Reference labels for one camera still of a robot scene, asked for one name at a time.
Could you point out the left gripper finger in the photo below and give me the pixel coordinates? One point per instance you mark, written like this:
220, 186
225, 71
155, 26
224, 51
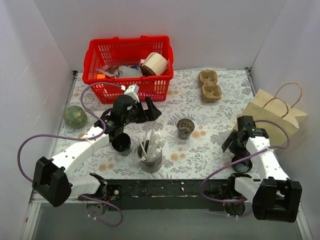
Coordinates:
150, 104
153, 114

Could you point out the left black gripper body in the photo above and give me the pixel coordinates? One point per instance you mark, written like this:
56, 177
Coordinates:
143, 113

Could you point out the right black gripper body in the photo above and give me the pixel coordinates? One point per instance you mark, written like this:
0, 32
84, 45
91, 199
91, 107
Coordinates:
233, 141

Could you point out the black cup lid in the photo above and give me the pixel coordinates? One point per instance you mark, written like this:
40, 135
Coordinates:
241, 166

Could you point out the stack of black paper cups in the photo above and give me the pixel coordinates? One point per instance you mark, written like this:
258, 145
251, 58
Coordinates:
122, 144

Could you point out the kraft paper bag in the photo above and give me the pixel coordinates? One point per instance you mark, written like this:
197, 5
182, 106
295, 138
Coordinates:
280, 119

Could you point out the red plastic shopping basket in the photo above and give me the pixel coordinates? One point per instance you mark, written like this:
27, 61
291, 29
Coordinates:
129, 52

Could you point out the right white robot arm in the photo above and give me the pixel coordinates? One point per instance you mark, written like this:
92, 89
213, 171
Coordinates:
276, 197

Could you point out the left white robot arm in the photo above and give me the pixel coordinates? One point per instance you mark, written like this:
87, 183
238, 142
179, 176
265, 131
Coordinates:
53, 178

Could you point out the grey cup of straws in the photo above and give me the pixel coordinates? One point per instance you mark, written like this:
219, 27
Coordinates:
150, 152

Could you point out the grey plastic pouch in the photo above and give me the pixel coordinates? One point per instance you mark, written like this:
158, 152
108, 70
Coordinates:
128, 72

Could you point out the floral table mat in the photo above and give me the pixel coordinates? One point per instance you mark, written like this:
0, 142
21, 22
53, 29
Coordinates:
194, 158

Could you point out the clear snack packet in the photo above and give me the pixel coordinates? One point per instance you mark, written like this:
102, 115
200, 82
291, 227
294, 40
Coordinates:
109, 71

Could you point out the beige paper roll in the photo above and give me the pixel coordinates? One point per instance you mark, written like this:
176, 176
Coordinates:
154, 65

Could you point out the orange small box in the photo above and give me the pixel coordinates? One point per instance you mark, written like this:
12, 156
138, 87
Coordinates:
101, 76

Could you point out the cardboard cup carrier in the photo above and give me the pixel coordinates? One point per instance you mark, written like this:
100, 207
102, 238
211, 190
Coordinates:
210, 90

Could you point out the green melon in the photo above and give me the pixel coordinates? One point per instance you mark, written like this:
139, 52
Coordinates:
75, 117

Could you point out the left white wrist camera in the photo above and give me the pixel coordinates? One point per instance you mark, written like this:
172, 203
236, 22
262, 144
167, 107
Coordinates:
132, 91

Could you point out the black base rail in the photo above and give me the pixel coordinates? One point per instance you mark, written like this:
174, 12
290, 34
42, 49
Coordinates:
172, 194

